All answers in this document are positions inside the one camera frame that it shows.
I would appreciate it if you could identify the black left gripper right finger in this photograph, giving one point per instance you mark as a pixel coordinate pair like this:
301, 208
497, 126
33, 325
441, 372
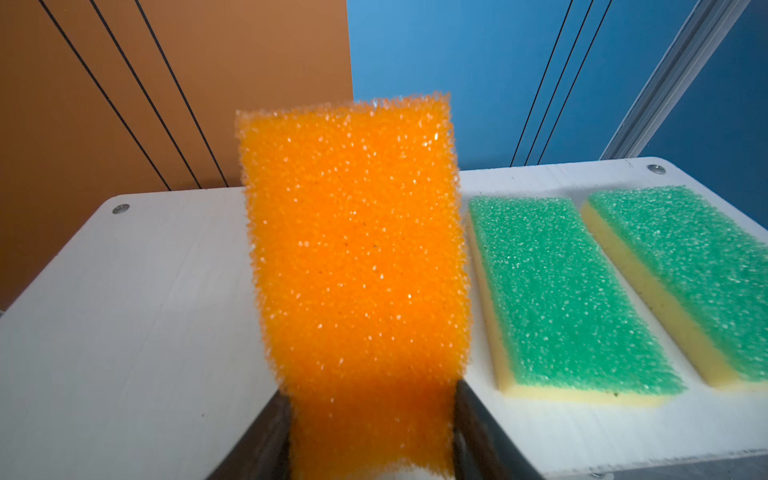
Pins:
481, 449

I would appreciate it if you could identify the white two-tier shelf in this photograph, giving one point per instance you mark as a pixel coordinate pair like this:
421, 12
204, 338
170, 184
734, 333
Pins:
137, 354

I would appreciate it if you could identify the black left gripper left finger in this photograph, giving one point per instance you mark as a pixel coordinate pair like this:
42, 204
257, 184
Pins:
263, 451

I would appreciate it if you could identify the right aluminium corner post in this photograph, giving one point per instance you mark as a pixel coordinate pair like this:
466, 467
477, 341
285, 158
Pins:
701, 34

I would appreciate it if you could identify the light green sponge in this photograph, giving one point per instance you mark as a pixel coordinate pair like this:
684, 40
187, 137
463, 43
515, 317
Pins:
559, 323
703, 277

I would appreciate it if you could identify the orange sponge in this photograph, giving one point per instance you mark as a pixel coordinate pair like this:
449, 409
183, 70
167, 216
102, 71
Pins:
360, 269

